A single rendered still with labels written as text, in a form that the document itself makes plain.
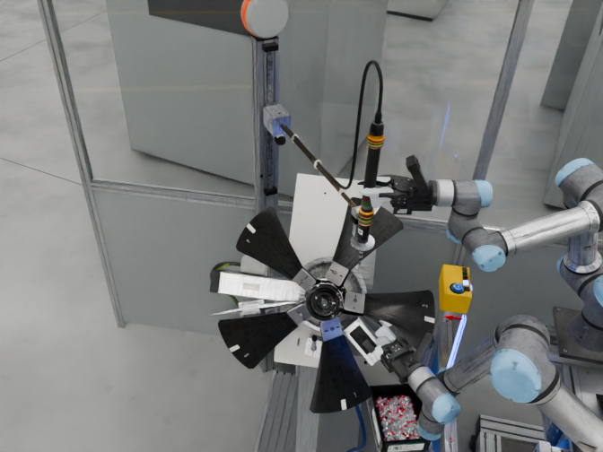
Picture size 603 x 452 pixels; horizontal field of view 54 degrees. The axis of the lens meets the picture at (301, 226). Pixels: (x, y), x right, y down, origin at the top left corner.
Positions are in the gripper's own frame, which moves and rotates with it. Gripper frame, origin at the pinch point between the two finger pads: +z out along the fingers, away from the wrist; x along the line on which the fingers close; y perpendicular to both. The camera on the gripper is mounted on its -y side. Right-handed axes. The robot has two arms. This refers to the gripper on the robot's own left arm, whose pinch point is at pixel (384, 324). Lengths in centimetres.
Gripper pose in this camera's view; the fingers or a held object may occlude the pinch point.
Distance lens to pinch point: 190.4
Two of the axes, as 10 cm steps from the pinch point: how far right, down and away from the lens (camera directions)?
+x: 0.6, 7.4, 6.7
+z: -4.7, -5.7, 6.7
